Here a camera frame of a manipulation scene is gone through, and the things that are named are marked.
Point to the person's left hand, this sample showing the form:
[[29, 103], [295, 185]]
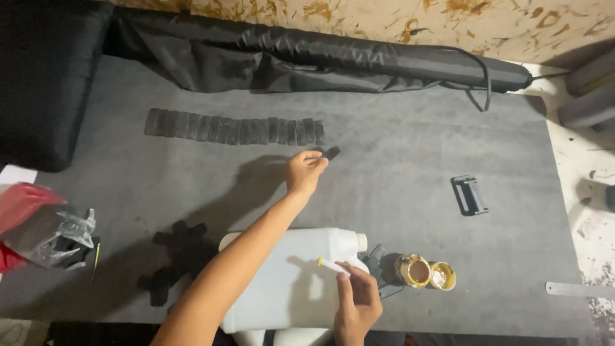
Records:
[[301, 175]]

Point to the person's right hand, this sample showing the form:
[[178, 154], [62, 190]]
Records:
[[358, 307]]

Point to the person's left fingers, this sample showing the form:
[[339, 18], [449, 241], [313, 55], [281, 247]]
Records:
[[314, 159]]

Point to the single black rubber strip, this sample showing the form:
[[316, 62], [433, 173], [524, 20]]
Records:
[[332, 153]]

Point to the white yellow-tipped glue stick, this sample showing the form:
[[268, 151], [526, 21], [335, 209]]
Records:
[[329, 264]]

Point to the row of black strips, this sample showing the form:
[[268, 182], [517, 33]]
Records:
[[230, 129]]

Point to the grey felt mat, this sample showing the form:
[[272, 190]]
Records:
[[408, 158]]

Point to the long black fabric bag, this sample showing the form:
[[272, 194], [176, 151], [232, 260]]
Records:
[[288, 57]]

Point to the grey plastic piece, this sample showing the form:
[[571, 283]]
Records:
[[379, 271]]

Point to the white plastic jerrycan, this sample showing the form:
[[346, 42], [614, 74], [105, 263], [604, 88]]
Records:
[[283, 288]]

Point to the open glue tin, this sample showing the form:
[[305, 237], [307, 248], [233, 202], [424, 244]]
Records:
[[414, 271]]

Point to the black plastic buckle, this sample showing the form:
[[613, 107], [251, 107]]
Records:
[[468, 196]]

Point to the pile of black strips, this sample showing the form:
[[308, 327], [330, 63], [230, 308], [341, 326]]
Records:
[[177, 259]]

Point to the glue tin lid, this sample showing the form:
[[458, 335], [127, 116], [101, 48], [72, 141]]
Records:
[[443, 276]]

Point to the clear plastic bag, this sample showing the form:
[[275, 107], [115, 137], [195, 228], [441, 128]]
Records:
[[53, 235]]

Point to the black cushion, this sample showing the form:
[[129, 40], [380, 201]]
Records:
[[43, 81]]

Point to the metal ruler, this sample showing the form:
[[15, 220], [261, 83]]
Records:
[[579, 290]]

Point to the red plastic bag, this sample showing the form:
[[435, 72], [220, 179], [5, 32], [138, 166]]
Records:
[[21, 202]]

